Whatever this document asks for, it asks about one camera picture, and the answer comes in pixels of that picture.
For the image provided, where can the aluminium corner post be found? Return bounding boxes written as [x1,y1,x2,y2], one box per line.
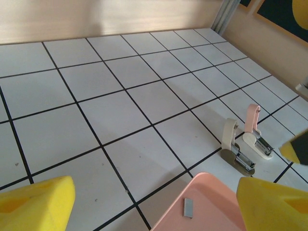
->
[211,0,241,35]

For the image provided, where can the grey staple strip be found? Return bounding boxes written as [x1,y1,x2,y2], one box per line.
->
[183,197,194,218]

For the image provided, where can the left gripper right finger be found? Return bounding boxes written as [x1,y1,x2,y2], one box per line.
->
[236,177,308,231]

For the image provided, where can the beige mini stapler tan base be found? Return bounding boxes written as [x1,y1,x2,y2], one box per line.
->
[220,117,256,178]

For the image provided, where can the pink plastic tray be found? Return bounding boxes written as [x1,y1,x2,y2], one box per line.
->
[150,171,248,231]

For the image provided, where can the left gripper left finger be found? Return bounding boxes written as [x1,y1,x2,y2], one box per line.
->
[0,175,77,231]

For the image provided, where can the dark wall panel yellow oval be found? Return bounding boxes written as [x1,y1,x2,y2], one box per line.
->
[252,0,308,46]

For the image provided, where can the pink mini stapler white base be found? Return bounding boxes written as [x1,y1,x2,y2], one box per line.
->
[241,103,275,161]

